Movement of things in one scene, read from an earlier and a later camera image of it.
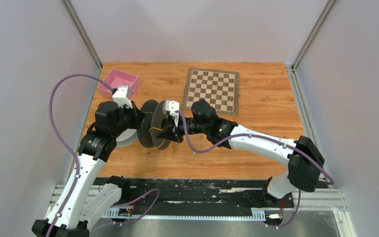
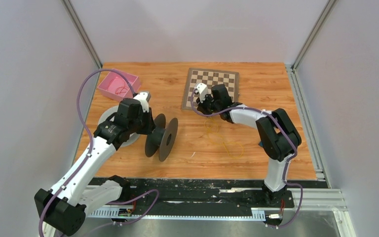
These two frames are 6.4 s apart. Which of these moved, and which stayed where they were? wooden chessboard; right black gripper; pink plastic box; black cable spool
Moved: right black gripper; black cable spool
Stayed: pink plastic box; wooden chessboard
